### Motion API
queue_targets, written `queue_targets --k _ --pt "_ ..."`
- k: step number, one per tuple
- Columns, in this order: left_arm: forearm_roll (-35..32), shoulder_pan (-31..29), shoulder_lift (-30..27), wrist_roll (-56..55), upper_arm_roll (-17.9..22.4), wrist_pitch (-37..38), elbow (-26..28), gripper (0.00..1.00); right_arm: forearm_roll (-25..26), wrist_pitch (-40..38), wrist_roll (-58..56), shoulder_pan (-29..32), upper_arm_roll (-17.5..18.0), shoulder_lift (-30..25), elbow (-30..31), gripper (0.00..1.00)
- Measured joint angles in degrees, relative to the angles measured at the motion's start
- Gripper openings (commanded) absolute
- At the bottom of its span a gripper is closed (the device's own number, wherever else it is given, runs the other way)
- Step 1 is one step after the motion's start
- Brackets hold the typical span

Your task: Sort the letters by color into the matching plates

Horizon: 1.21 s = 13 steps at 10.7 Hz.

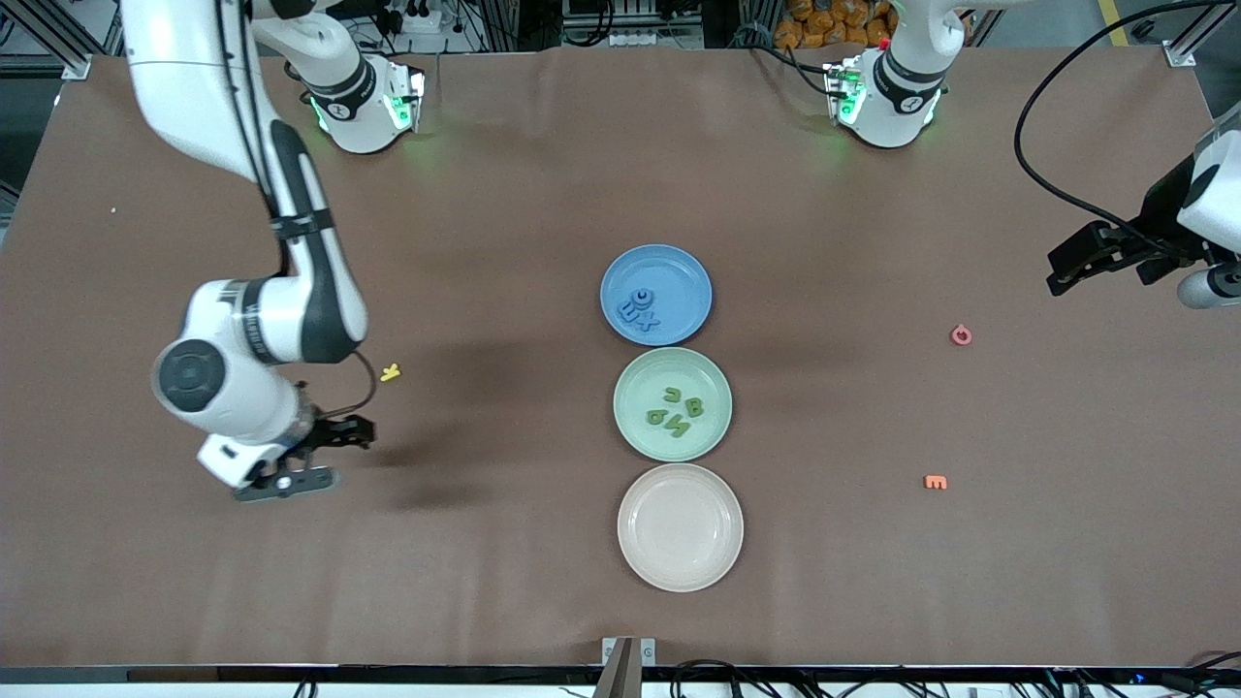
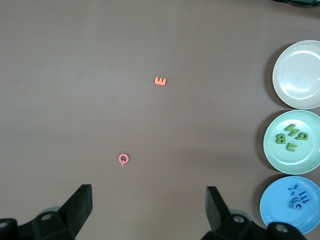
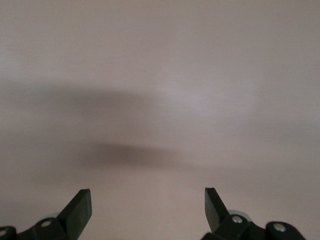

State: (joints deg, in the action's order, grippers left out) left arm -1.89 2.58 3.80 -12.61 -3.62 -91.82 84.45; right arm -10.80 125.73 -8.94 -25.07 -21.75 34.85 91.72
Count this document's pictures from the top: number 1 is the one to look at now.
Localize beige round plate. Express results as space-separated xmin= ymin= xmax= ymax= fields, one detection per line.
xmin=617 ymin=462 xmax=746 ymax=593

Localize grey metal bracket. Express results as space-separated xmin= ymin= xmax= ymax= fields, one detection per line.
xmin=601 ymin=636 xmax=657 ymax=669

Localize orange packets pile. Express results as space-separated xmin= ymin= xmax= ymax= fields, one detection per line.
xmin=773 ymin=0 xmax=898 ymax=51

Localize white power strip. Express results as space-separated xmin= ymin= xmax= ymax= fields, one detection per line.
xmin=386 ymin=0 xmax=439 ymax=35

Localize aluminium frame post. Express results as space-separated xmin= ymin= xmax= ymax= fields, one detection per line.
xmin=0 ymin=0 xmax=94 ymax=80
xmin=1163 ymin=0 xmax=1241 ymax=69

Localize brown table cover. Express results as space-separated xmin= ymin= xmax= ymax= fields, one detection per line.
xmin=0 ymin=44 xmax=1241 ymax=670

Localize blue round plate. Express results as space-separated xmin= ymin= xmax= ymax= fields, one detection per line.
xmin=599 ymin=243 xmax=715 ymax=347

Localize background equipment rack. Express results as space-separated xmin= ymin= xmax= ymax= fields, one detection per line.
xmin=560 ymin=0 xmax=705 ymax=49

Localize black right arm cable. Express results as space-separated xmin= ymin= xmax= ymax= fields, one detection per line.
xmin=218 ymin=0 xmax=377 ymax=420

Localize brown camera pole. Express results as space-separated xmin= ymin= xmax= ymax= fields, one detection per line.
xmin=593 ymin=638 xmax=641 ymax=698

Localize green round plate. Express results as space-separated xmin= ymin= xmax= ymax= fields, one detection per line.
xmin=613 ymin=347 xmax=734 ymax=463

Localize black floor cables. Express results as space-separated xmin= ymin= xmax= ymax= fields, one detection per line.
xmin=669 ymin=659 xmax=1241 ymax=698

